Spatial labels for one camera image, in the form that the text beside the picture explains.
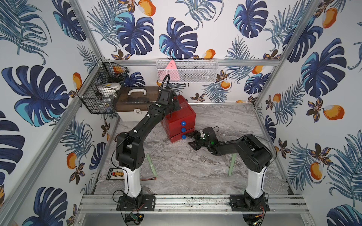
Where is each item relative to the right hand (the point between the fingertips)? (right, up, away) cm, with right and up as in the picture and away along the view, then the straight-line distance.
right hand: (185, 137), depth 94 cm
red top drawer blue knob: (-2, +10, -8) cm, 13 cm away
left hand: (-6, +23, -4) cm, 24 cm away
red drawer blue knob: (-7, +4, -6) cm, 10 cm away
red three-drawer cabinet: (0, +18, -4) cm, 18 cm away
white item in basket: (-44, +29, -14) cm, 54 cm away
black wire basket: (-51, +27, -10) cm, 59 cm away
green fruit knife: (-21, -18, -6) cm, 28 cm away
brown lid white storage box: (-36, +24, +2) cm, 43 cm away
